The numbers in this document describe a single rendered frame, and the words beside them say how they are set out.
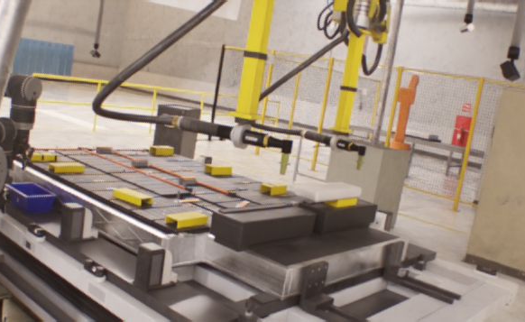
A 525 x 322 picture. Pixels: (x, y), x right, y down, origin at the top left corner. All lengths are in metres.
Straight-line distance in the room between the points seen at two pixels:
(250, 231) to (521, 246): 4.66
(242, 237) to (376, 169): 4.81
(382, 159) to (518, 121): 1.57
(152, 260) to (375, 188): 5.05
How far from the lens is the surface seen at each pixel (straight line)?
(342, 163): 6.82
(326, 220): 2.26
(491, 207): 6.31
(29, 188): 2.67
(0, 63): 2.03
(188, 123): 1.88
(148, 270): 1.75
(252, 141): 1.76
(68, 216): 2.12
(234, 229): 1.88
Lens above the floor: 1.57
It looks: 9 degrees down
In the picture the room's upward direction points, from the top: 9 degrees clockwise
